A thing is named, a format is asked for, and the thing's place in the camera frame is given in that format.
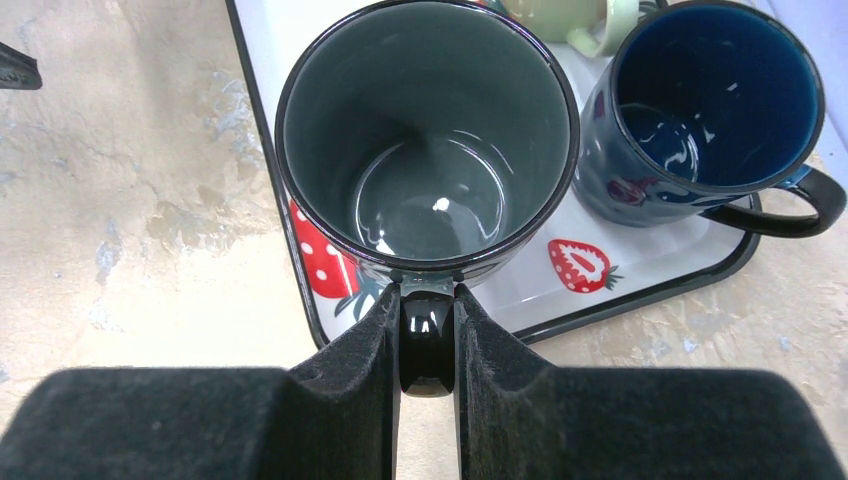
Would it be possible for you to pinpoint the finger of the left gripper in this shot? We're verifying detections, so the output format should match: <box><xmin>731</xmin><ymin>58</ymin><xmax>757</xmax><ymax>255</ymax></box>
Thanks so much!
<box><xmin>0</xmin><ymin>43</ymin><xmax>43</xmax><ymax>90</ymax></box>

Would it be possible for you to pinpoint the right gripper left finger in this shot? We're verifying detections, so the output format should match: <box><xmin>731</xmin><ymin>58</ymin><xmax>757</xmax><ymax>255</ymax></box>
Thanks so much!
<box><xmin>1</xmin><ymin>286</ymin><xmax>401</xmax><ymax>479</ymax></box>

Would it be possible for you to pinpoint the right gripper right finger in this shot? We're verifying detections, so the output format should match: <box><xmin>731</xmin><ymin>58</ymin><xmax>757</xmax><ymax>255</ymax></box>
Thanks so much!
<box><xmin>454</xmin><ymin>286</ymin><xmax>844</xmax><ymax>479</ymax></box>

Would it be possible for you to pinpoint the dark green mug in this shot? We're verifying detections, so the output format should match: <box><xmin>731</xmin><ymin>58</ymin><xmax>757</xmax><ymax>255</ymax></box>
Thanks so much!
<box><xmin>274</xmin><ymin>1</ymin><xmax>580</xmax><ymax>397</ymax></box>

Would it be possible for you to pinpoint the navy blue mug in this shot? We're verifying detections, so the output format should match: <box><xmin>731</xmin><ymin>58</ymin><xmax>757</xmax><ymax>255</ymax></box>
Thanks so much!
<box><xmin>572</xmin><ymin>1</ymin><xmax>847</xmax><ymax>238</ymax></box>

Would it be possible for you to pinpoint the pale green mug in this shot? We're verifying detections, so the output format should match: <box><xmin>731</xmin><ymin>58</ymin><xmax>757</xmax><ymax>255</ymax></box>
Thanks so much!
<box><xmin>502</xmin><ymin>0</ymin><xmax>639</xmax><ymax>57</ymax></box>

